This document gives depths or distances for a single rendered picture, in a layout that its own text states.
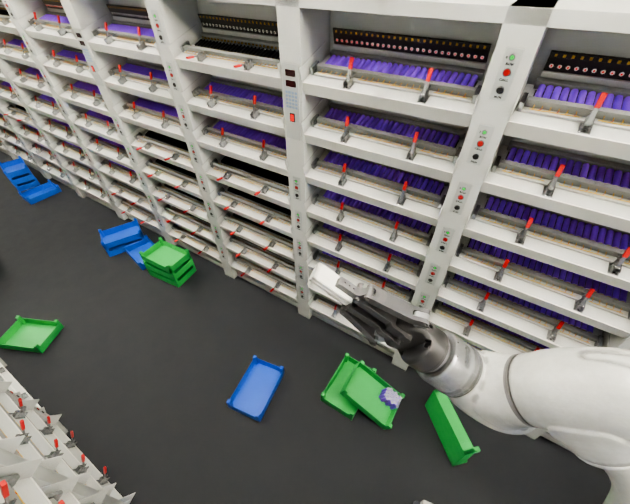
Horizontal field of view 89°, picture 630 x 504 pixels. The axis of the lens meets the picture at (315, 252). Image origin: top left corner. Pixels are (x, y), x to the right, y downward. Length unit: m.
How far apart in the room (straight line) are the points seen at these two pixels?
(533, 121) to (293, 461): 1.73
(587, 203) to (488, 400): 0.79
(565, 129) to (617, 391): 0.77
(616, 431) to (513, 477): 1.61
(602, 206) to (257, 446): 1.76
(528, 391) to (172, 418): 1.85
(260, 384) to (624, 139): 1.87
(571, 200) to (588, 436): 0.80
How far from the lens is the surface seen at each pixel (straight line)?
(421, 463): 1.98
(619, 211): 1.25
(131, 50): 2.07
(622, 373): 0.51
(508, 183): 1.20
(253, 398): 2.03
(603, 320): 1.50
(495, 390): 0.57
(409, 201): 1.34
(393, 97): 1.18
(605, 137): 1.13
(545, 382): 0.53
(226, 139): 1.83
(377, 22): 1.38
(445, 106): 1.14
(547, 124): 1.13
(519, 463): 2.16
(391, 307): 0.47
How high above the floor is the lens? 1.86
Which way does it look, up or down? 44 degrees down
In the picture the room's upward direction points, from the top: straight up
